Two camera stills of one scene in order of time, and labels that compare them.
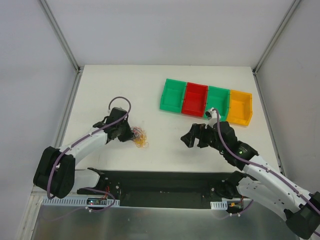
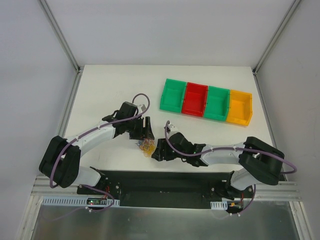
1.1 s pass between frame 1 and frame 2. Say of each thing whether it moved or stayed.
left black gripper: moved
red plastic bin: stayed
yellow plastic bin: stayed
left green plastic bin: stayed
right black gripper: moved
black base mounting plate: stayed
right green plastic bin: stayed
